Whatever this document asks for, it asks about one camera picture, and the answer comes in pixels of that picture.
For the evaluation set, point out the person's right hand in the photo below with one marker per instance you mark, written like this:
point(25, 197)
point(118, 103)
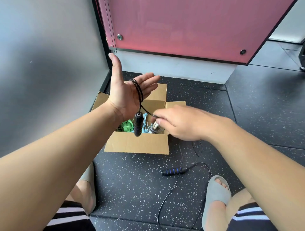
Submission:
point(188, 123)

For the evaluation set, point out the person's left hand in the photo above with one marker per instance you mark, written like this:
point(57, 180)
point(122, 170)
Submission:
point(124, 97)

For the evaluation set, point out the brown cardboard box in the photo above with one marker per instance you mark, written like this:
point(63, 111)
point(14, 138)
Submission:
point(138, 144)

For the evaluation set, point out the person's right forearm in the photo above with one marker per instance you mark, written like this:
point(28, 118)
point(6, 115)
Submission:
point(262, 171)

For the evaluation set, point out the person's left forearm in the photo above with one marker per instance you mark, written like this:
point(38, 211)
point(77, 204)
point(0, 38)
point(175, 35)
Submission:
point(59, 166)

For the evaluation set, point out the silver panel bolt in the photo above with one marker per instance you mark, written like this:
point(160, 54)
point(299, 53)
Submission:
point(119, 36)

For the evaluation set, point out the grey right slipper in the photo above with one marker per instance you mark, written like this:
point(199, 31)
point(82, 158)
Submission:
point(214, 190)

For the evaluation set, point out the grey slipper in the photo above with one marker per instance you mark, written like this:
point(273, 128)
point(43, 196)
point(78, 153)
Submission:
point(214, 190)
point(90, 175)

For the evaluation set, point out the grey left slipper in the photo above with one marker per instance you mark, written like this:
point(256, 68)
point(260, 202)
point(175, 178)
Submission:
point(90, 175)

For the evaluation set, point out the dark panel bolt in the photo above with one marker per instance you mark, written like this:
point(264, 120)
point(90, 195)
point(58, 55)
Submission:
point(242, 52)

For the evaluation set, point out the pink glass panel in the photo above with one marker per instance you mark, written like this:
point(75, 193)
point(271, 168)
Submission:
point(190, 26)

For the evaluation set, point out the black white-striped shorts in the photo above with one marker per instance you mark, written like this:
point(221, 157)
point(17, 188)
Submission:
point(252, 221)

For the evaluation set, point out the black gym equipment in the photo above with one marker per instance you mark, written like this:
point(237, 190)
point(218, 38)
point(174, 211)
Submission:
point(303, 57)

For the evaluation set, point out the black wall edge trim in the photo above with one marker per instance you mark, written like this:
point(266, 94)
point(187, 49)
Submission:
point(104, 47)

